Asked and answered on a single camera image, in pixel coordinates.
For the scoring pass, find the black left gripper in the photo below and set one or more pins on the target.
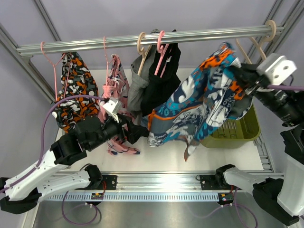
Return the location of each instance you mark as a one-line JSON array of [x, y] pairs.
[[134, 131]]

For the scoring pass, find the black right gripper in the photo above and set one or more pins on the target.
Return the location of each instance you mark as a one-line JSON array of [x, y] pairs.
[[247, 74]]

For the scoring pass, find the blue orange skull shorts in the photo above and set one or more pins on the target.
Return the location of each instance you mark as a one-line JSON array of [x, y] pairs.
[[208, 97]]

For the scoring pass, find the pink plastic hanger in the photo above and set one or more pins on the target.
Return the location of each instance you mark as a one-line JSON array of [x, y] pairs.
[[159, 61]]

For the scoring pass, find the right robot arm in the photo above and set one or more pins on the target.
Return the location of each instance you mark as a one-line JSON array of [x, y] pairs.
[[282, 198]]

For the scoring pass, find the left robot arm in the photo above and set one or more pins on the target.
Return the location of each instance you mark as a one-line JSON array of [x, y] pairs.
[[23, 193]]

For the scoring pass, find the pink patterned shorts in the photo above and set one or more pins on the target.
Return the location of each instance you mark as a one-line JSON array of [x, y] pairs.
[[117, 86]]

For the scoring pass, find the grey shorts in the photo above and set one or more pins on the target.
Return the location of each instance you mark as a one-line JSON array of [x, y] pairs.
[[139, 83]]

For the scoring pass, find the orange black camouflage shorts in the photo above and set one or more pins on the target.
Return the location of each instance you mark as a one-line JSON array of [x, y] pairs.
[[76, 79]]

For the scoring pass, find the beige wooden hanger with grey shorts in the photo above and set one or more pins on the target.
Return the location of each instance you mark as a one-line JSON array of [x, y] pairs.
[[141, 51]]

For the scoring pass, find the thin pink hanger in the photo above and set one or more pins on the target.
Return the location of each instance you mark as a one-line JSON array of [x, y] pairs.
[[108, 72], [54, 65]]

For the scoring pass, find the thin pink left hanger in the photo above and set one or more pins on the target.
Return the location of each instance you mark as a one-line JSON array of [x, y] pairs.
[[54, 65]]

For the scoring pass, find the olive green plastic basket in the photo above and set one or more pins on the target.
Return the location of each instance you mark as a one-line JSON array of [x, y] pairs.
[[235, 133]]

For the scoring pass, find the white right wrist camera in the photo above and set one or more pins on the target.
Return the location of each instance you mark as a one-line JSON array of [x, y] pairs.
[[276, 68]]

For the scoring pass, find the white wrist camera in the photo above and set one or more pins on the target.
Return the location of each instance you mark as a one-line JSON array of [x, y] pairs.
[[276, 68], [109, 108]]

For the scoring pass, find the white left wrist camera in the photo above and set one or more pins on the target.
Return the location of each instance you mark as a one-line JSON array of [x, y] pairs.
[[109, 108]]

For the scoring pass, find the aluminium hanging rail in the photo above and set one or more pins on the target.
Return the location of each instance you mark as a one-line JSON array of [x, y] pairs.
[[131, 40]]

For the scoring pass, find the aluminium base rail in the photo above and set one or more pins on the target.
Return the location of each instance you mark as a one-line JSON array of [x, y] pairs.
[[180, 181]]

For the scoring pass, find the slotted cable duct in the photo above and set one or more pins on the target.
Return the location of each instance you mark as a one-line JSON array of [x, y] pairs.
[[78, 196]]

